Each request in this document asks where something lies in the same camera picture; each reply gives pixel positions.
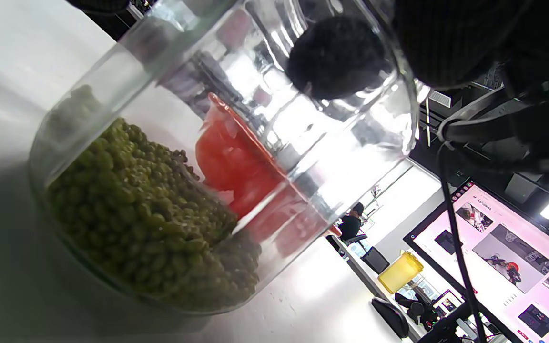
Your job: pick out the dark framed monitor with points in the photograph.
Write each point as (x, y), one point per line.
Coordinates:
(503, 267)

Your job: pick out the yellow plastic jug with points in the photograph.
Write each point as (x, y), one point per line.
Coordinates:
(401, 272)

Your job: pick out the pile of green mung beans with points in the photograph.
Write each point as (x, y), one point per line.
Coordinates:
(136, 214)

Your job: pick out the person's right hand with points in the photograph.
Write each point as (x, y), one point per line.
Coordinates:
(336, 57)

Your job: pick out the person's left hand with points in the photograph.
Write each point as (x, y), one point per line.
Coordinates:
(451, 38)

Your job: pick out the black computer mouse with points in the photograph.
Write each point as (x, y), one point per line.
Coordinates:
(391, 317)

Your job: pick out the clear glass jar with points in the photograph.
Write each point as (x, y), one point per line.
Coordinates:
(303, 143)

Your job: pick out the orange bowl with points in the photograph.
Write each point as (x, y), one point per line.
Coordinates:
(236, 166)

